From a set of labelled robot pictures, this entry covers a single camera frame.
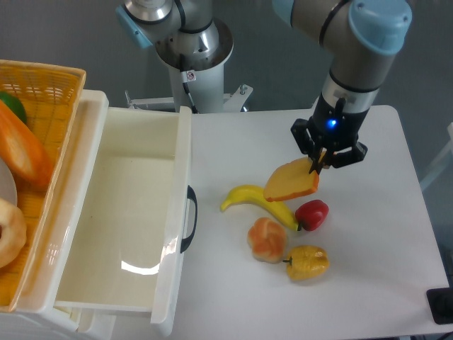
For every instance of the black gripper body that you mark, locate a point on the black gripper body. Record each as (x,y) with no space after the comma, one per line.
(332,128)

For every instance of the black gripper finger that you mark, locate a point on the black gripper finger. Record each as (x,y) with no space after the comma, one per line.
(316,157)
(321,163)

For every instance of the yellow bread slice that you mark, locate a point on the yellow bread slice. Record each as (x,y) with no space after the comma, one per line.
(291,180)

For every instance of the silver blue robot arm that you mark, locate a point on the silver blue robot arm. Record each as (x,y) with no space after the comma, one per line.
(363,36)

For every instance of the round knotted bread roll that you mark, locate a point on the round knotted bread roll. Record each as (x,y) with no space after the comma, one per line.
(267,240)

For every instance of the open white upper drawer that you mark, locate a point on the open white upper drawer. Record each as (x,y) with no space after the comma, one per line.
(124,265)

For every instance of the white drawer cabinet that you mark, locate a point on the white drawer cabinet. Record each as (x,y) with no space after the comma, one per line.
(35,316)

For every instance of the red bell pepper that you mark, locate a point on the red bell pepper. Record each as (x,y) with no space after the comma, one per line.
(311,215)

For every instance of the yellow banana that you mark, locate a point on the yellow banana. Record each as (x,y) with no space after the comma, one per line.
(252,194)

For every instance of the yellow bell pepper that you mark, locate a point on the yellow bell pepper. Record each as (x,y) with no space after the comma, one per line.
(306,262)

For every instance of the black device at table edge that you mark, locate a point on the black device at table edge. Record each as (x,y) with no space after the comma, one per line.
(440,303)

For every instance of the yellow woven plastic basket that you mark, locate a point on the yellow woven plastic basket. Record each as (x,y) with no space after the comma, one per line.
(50,95)

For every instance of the orange baguette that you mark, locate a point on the orange baguette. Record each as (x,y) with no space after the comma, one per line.
(22,151)

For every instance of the green fruit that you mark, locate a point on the green fruit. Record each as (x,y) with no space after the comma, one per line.
(15,105)

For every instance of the white plate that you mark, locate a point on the white plate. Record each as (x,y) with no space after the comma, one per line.
(7,184)

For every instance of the beige bagel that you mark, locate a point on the beige bagel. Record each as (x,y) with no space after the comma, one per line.
(13,232)

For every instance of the white frame at right edge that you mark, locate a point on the white frame at right edge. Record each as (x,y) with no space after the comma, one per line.
(439,164)

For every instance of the black drawer handle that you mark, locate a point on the black drawer handle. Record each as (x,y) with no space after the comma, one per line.
(191,218)

